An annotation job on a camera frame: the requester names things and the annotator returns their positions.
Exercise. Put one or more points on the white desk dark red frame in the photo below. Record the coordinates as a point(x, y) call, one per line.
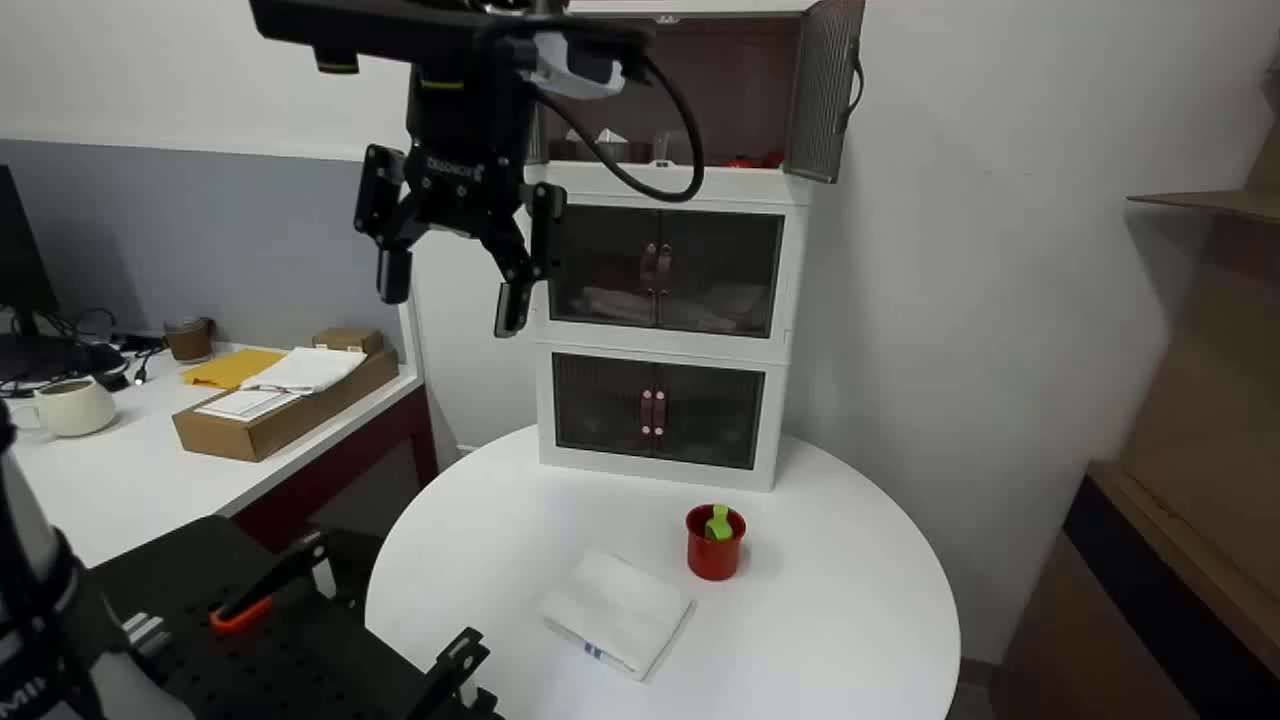
point(133, 480)

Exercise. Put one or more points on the large brown cardboard box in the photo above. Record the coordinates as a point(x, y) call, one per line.
point(1222, 344)

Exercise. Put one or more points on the small white red items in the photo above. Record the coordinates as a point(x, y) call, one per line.
point(626, 147)

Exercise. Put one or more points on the yellow envelope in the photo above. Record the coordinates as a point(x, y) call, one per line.
point(227, 371)

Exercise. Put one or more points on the cardboard box with black band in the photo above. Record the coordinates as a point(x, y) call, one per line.
point(1132, 624)

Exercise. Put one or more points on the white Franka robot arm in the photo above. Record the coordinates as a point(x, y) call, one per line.
point(403, 27)

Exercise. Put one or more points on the translucent grey cabinet door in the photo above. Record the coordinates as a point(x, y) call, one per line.
point(825, 92)

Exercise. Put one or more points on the black red clamp tool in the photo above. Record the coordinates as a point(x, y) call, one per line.
point(307, 667)

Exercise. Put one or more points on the white three-compartment cabinet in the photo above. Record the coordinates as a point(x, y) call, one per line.
point(665, 341)

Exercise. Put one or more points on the white paper sheet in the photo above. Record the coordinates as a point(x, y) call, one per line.
point(244, 404)
point(314, 371)

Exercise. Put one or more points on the green item in cup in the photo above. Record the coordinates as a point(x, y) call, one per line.
point(722, 521)

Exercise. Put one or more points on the flat cardboard tray box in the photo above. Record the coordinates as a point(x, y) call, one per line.
point(267, 435)

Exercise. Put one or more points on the red cup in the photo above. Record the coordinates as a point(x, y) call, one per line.
point(715, 557)

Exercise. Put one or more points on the white ceramic pot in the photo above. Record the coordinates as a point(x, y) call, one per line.
point(66, 404)

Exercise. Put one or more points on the brown cardboard flap piece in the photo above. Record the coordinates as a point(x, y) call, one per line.
point(350, 341)

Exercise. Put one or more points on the white folded cloth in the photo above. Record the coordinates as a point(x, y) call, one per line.
point(622, 613)

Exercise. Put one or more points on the small brown box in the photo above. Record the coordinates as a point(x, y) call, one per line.
point(190, 339)

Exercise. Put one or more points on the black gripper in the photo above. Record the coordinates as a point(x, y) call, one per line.
point(467, 127)

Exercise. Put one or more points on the grey partition white frame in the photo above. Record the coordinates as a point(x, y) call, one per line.
point(267, 241)

